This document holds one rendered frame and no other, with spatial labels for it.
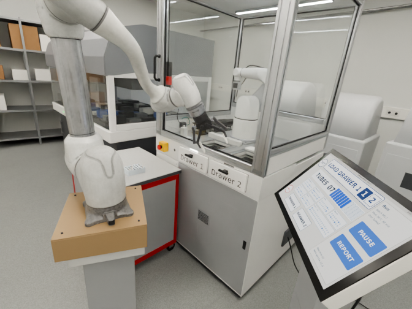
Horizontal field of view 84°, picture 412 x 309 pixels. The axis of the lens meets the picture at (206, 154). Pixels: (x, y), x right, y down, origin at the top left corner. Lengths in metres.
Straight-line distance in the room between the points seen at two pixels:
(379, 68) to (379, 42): 0.36
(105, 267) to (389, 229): 0.99
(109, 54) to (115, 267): 1.52
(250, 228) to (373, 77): 3.37
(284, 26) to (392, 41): 3.23
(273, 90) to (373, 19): 3.40
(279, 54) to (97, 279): 1.26
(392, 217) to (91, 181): 0.92
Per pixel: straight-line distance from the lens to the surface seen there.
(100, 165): 0.92
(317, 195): 0.91
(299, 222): 0.87
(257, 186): 1.29
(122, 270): 1.16
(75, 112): 1.07
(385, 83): 4.26
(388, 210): 0.75
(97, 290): 1.23
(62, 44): 1.05
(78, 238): 0.99
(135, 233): 0.98
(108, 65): 2.04
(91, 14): 0.92
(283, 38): 1.18
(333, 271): 0.71
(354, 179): 0.87
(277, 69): 1.16
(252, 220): 1.40
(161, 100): 1.18
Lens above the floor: 1.45
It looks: 20 degrees down
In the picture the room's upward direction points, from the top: 5 degrees clockwise
